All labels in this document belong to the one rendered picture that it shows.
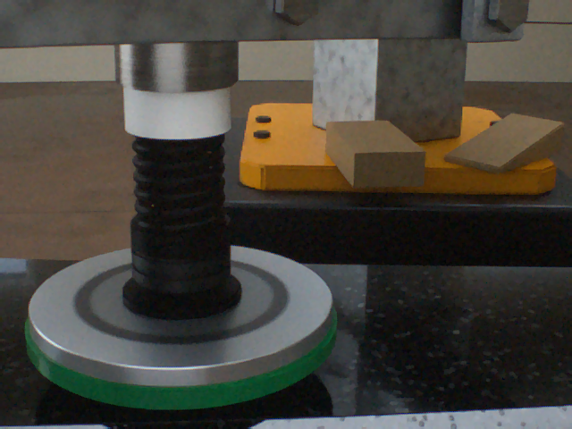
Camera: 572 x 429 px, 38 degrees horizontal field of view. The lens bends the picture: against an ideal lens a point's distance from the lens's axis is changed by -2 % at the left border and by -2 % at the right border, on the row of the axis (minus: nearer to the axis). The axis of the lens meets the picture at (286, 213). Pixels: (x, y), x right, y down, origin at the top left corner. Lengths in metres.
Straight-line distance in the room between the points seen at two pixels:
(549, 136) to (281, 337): 0.90
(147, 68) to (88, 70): 6.29
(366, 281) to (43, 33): 0.42
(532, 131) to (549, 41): 5.96
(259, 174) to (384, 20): 0.72
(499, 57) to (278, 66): 1.83
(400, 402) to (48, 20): 0.34
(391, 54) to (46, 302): 0.87
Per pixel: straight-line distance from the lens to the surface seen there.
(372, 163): 1.13
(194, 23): 0.49
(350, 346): 0.66
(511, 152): 1.31
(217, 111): 0.54
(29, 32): 0.46
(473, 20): 0.58
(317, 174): 1.25
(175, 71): 0.52
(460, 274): 0.81
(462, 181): 1.28
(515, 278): 0.81
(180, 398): 0.51
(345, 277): 0.78
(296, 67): 6.81
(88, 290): 0.62
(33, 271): 0.81
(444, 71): 1.43
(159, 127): 0.53
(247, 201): 1.21
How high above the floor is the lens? 1.10
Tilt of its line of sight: 18 degrees down
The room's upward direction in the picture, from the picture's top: 1 degrees clockwise
